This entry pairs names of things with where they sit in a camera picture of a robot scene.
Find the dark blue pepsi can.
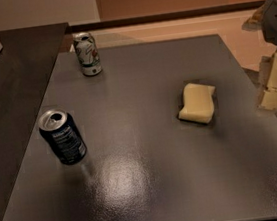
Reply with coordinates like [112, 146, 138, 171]
[38, 108, 87, 165]

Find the yellow sponge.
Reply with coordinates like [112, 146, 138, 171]
[178, 83, 216, 124]

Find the dark wooden side table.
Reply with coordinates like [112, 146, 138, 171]
[0, 23, 69, 221]

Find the white green soda can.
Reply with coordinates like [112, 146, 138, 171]
[73, 32, 102, 76]

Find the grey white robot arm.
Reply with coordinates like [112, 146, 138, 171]
[242, 0, 277, 111]

